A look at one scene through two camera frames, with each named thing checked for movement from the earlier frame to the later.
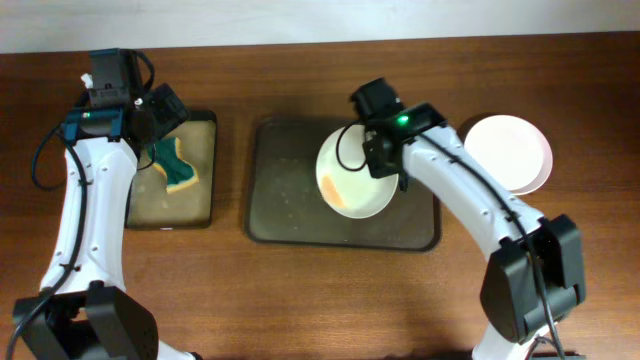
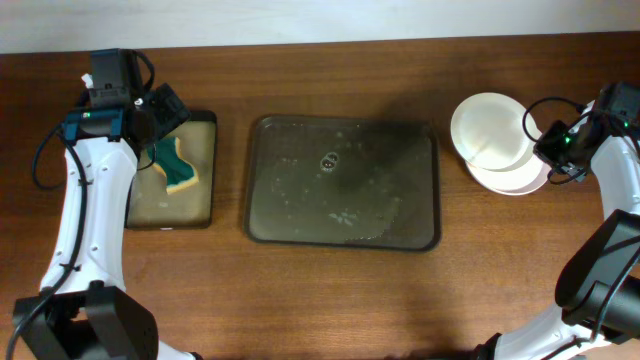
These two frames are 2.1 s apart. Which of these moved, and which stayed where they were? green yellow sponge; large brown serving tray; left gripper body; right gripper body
Moved: right gripper body
Stayed: left gripper body; green yellow sponge; large brown serving tray
